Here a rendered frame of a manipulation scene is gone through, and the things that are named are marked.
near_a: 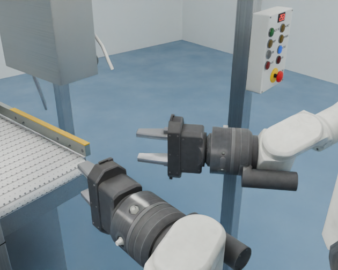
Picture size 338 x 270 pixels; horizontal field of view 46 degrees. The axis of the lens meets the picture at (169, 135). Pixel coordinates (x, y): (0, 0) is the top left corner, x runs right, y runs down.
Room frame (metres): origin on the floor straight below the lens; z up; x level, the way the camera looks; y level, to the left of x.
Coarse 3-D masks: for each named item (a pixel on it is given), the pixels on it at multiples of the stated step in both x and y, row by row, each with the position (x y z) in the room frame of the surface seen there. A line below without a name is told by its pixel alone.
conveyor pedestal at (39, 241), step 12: (48, 216) 0.88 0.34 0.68; (24, 228) 0.82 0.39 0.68; (36, 228) 0.85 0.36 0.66; (48, 228) 0.87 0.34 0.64; (60, 228) 0.90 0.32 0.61; (12, 240) 0.79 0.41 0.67; (24, 240) 0.82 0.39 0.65; (36, 240) 0.84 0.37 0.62; (48, 240) 0.87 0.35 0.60; (60, 240) 0.90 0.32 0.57; (12, 252) 0.79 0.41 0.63; (24, 252) 0.81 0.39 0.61; (36, 252) 0.84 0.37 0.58; (48, 252) 0.86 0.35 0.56; (60, 252) 0.89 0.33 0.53; (12, 264) 0.78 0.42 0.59; (24, 264) 0.81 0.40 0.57; (36, 264) 0.83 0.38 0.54; (48, 264) 0.86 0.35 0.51; (60, 264) 0.89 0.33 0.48
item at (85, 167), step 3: (84, 162) 0.55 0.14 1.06; (87, 162) 0.55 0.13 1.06; (90, 162) 0.55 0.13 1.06; (78, 165) 0.54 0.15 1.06; (81, 165) 0.54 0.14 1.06; (84, 165) 0.54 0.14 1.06; (87, 165) 0.54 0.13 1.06; (90, 165) 0.54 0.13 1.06; (93, 165) 0.54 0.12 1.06; (78, 168) 0.54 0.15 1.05; (81, 168) 0.53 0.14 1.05; (84, 168) 0.53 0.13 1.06; (87, 168) 0.53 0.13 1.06; (90, 168) 0.53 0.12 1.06; (81, 171) 0.53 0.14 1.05; (84, 171) 0.52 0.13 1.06; (87, 171) 0.52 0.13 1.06; (84, 174) 0.52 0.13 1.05; (87, 174) 0.52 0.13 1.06
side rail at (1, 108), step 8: (0, 104) 1.10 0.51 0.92; (0, 112) 1.10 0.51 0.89; (8, 112) 1.07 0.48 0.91; (16, 120) 1.05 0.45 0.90; (24, 120) 1.02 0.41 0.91; (32, 128) 0.99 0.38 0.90; (40, 128) 0.97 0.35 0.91; (48, 136) 0.95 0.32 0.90; (56, 136) 0.92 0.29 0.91; (64, 136) 0.90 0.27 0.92; (64, 144) 0.90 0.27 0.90; (72, 144) 0.88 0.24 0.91; (80, 144) 0.86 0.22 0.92; (80, 152) 0.86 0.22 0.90; (88, 152) 0.85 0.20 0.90
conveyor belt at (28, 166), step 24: (0, 120) 1.07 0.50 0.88; (0, 144) 0.92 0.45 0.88; (24, 144) 0.92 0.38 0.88; (48, 144) 0.92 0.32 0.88; (0, 168) 0.80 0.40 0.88; (24, 168) 0.80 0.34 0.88; (48, 168) 0.80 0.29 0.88; (72, 168) 0.82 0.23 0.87; (0, 192) 0.70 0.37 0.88; (24, 192) 0.72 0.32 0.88; (48, 192) 0.76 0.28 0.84; (0, 216) 0.66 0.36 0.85
